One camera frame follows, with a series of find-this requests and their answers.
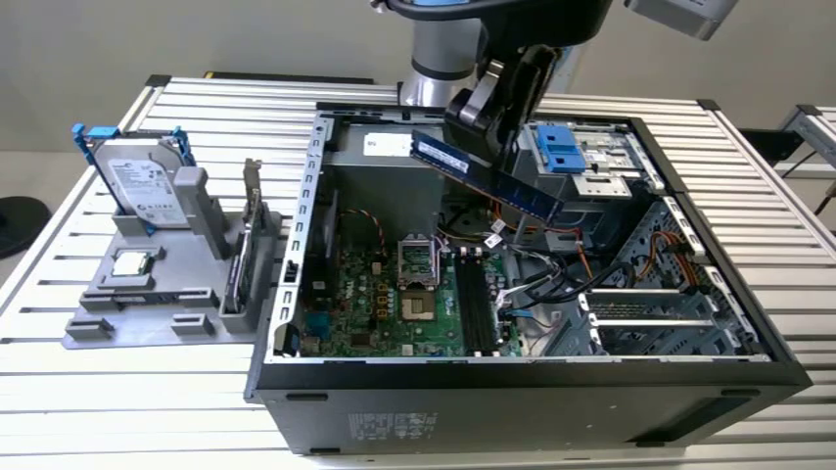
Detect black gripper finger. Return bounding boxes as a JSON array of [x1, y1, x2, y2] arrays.
[[442, 61, 517, 163], [498, 46, 557, 170]]

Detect RAM stick with black chips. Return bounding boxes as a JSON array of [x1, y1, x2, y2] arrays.
[[409, 127, 566, 222], [83, 291, 217, 304]]

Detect RAM slot with white clips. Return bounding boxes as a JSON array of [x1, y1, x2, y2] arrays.
[[471, 247, 501, 357], [457, 247, 483, 357]]

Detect blue drive latch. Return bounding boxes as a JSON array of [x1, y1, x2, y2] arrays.
[[531, 124, 590, 173]]

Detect grey power supply unit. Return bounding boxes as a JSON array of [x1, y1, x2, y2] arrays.
[[323, 121, 451, 231]]

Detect metal socket cover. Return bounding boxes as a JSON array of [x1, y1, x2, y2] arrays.
[[395, 231, 438, 291]]

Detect CPU socket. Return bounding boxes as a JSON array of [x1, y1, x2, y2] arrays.
[[397, 292, 438, 323]]

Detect green motherboard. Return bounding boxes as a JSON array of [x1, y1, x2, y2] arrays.
[[295, 242, 527, 362]]

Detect aluminium slat side table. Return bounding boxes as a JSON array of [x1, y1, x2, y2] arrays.
[[773, 103, 836, 180]]

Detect black graphics card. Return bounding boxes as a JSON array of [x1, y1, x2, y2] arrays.
[[225, 157, 273, 314]]

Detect metal disk bay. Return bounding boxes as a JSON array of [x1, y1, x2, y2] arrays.
[[577, 286, 758, 358]]

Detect hard disk in blue carrier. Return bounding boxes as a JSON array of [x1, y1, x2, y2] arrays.
[[71, 122, 198, 237]]

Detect grey parts rack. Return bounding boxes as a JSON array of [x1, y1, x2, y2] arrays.
[[61, 165, 289, 352]]

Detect black PC case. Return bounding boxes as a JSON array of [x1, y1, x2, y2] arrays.
[[241, 100, 814, 457]]

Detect silver CPU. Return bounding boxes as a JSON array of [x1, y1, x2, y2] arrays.
[[107, 252, 157, 279]]

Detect black round stand base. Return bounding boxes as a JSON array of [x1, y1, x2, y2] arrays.
[[0, 195, 51, 259]]

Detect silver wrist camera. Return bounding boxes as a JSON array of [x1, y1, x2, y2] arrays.
[[622, 0, 731, 41]]

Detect black cable bundle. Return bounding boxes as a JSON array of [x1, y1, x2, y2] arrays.
[[507, 254, 627, 319]]

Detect orange power wire bundle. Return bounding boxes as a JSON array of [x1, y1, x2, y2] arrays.
[[635, 230, 699, 296]]

